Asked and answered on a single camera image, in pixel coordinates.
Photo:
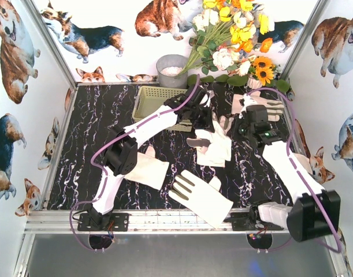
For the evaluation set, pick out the aluminium front frame rail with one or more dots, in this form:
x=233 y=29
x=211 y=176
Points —
x=154 y=221

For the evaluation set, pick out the artificial flower bouquet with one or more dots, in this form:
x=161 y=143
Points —
x=225 y=34

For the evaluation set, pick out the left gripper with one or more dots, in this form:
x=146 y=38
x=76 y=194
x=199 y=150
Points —
x=203 y=116

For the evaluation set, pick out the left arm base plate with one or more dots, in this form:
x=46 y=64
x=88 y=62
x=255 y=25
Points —
x=109 y=222

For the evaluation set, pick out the pale green storage basket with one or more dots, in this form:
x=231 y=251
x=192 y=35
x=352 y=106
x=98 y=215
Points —
x=149 y=100

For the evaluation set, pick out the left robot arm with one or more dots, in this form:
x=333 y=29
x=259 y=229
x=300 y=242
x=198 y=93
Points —
x=118 y=157

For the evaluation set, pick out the small sunflower pot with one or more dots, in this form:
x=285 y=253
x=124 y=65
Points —
x=263 y=72

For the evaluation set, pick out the grey metal bucket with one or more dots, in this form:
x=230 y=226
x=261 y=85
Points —
x=171 y=72

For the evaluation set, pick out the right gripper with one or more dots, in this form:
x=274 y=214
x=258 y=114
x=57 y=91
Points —
x=242 y=127

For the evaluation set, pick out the white glove grey palm patch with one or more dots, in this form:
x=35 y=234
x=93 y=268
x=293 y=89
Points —
x=213 y=148

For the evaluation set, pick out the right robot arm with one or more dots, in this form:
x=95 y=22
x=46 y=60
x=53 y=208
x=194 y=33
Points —
x=315 y=211

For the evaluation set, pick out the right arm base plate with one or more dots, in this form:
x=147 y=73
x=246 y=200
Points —
x=241 y=221

